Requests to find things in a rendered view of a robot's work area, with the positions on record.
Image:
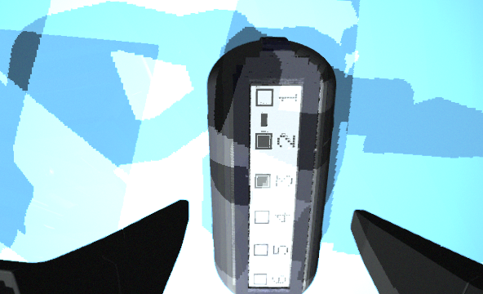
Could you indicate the dark grey controller unit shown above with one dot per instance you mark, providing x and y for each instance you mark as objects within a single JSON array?
[{"x": 270, "y": 106}]

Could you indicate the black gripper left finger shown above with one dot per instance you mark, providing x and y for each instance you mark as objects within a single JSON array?
[{"x": 137, "y": 259}]

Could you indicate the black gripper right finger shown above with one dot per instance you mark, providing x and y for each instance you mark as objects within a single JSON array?
[{"x": 402, "y": 262}]

